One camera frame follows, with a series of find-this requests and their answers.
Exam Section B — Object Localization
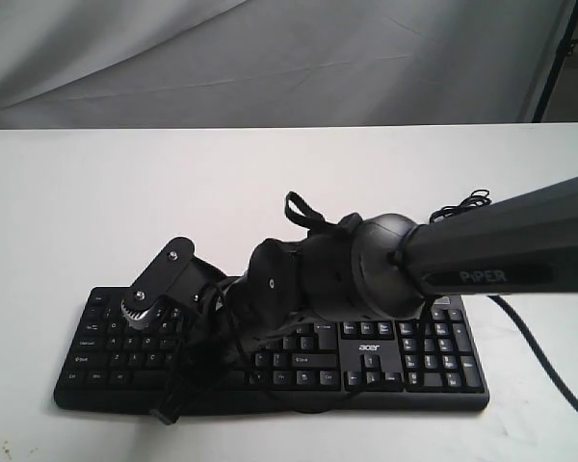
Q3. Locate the grey backdrop cloth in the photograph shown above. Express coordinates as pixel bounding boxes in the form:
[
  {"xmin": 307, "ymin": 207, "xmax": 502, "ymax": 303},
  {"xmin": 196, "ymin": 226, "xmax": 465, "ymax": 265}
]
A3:
[{"xmin": 0, "ymin": 1, "xmax": 574, "ymax": 129}]

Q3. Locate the black tripod stand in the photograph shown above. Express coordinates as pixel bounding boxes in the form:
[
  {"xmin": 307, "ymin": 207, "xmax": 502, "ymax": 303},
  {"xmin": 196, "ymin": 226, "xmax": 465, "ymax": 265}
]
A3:
[{"xmin": 531, "ymin": 0, "xmax": 578, "ymax": 123}]

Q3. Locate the black USB cable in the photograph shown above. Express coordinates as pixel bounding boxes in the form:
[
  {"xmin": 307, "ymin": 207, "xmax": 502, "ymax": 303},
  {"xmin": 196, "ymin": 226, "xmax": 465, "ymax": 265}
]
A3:
[{"xmin": 428, "ymin": 190, "xmax": 493, "ymax": 225}]

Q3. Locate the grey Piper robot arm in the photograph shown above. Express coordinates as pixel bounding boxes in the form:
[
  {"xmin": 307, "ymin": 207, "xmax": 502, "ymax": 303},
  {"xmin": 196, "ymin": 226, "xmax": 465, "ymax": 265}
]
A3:
[{"xmin": 120, "ymin": 177, "xmax": 578, "ymax": 424}]

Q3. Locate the black Acer keyboard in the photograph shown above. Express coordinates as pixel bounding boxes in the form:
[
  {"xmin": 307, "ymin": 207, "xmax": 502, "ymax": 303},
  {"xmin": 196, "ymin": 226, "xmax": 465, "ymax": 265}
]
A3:
[{"xmin": 53, "ymin": 287, "xmax": 489, "ymax": 416}]

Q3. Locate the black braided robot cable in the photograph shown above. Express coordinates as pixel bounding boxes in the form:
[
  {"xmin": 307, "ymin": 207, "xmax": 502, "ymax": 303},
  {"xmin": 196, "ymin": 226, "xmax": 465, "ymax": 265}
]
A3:
[{"xmin": 486, "ymin": 293, "xmax": 578, "ymax": 444}]

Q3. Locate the black covered gripper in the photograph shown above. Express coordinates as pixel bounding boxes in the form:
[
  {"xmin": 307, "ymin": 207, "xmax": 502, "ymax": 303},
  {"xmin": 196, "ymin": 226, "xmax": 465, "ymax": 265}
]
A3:
[{"xmin": 120, "ymin": 237, "xmax": 299, "ymax": 424}]

